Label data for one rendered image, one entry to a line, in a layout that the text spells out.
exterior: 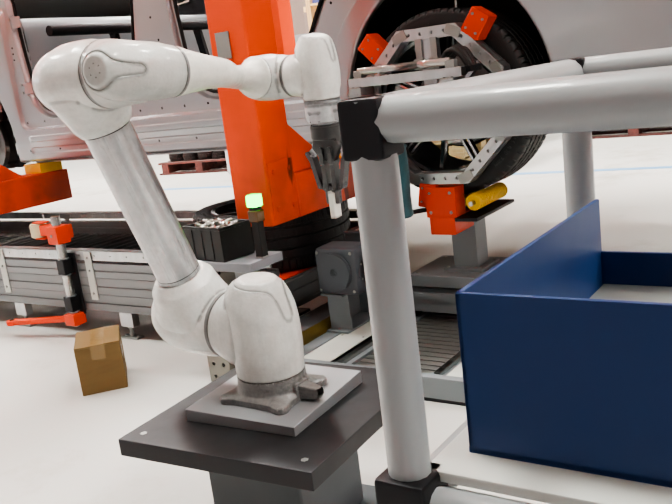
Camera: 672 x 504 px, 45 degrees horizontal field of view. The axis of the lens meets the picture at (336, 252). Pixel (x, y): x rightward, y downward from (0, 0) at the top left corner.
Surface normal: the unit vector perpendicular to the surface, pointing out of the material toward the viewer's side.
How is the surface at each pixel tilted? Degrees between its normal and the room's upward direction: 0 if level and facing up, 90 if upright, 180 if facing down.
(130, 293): 90
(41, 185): 90
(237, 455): 0
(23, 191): 90
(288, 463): 0
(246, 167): 90
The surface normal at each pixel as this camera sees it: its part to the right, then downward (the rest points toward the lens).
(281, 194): 0.83, 0.02
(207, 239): -0.66, 0.25
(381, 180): 0.08, 0.21
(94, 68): -0.45, 0.18
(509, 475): -0.12, -0.97
